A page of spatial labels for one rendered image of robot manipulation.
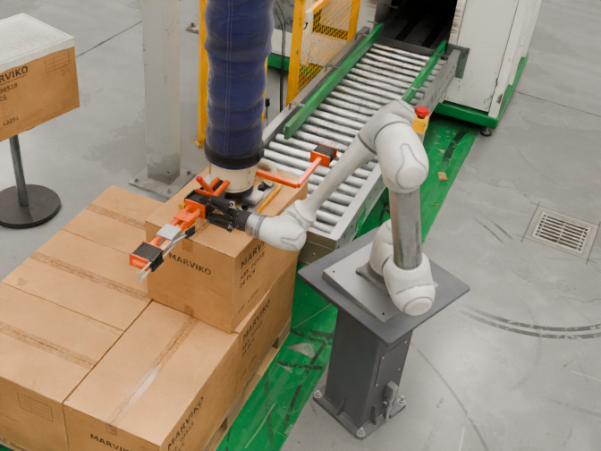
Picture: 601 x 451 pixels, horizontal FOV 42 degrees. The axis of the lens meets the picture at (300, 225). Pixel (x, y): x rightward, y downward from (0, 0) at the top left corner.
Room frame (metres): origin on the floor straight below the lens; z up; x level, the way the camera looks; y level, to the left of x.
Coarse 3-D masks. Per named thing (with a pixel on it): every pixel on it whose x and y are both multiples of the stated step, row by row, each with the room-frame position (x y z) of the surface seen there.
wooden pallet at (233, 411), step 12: (288, 324) 2.72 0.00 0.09; (276, 336) 2.59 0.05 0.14; (276, 348) 2.62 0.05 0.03; (264, 360) 2.54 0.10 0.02; (252, 372) 2.35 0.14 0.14; (264, 372) 2.47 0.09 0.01; (252, 384) 2.38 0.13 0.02; (240, 396) 2.23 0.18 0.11; (240, 408) 2.24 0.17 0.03; (228, 420) 2.13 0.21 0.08; (216, 432) 2.10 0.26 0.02; (12, 444) 1.84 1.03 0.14; (216, 444) 2.04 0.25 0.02
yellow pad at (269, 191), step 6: (258, 180) 2.66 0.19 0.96; (258, 186) 2.57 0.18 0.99; (264, 186) 2.57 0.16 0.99; (276, 186) 2.63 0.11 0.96; (270, 192) 2.58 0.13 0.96; (276, 192) 2.60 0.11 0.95; (264, 198) 2.53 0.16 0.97; (270, 198) 2.55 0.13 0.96; (240, 204) 2.47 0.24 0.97; (246, 204) 2.44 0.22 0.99; (252, 204) 2.48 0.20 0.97; (258, 204) 2.48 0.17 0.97; (264, 204) 2.50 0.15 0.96; (252, 210) 2.44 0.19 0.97; (258, 210) 2.45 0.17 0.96
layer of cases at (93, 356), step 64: (128, 192) 3.03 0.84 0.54; (64, 256) 2.52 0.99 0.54; (128, 256) 2.57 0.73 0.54; (0, 320) 2.11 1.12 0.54; (64, 320) 2.15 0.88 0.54; (128, 320) 2.19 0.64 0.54; (192, 320) 2.23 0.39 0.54; (256, 320) 2.34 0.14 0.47; (0, 384) 1.84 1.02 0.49; (64, 384) 1.84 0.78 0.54; (128, 384) 1.87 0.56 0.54; (192, 384) 1.90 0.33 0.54; (64, 448) 1.76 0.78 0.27; (128, 448) 1.67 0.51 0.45; (192, 448) 1.84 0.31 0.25
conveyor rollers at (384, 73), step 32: (384, 64) 4.73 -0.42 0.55; (416, 64) 4.83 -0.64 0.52; (352, 96) 4.31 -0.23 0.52; (384, 96) 4.33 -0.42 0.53; (416, 96) 4.36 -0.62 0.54; (320, 128) 3.83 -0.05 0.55; (352, 128) 3.92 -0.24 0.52; (288, 160) 3.47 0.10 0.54; (352, 192) 3.25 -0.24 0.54; (320, 224) 2.95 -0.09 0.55
